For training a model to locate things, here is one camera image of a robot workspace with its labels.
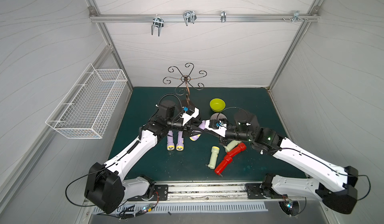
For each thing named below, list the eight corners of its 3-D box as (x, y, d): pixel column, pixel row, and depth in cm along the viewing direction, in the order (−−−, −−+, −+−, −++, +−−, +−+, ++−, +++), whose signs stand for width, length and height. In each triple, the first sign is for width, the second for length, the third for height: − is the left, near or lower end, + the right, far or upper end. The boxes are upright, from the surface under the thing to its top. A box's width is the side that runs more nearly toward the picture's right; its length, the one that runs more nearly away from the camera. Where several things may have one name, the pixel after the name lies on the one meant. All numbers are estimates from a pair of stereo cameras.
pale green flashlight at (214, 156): (207, 167, 83) (207, 166, 81) (211, 147, 90) (211, 145, 88) (215, 170, 82) (216, 168, 80) (218, 148, 90) (219, 147, 88)
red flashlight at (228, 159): (213, 170, 82) (214, 169, 80) (232, 147, 91) (233, 145, 89) (220, 176, 80) (220, 175, 78) (239, 151, 89) (240, 150, 87)
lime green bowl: (210, 113, 108) (210, 108, 104) (209, 103, 115) (209, 98, 110) (225, 113, 108) (226, 108, 104) (223, 103, 115) (224, 98, 110)
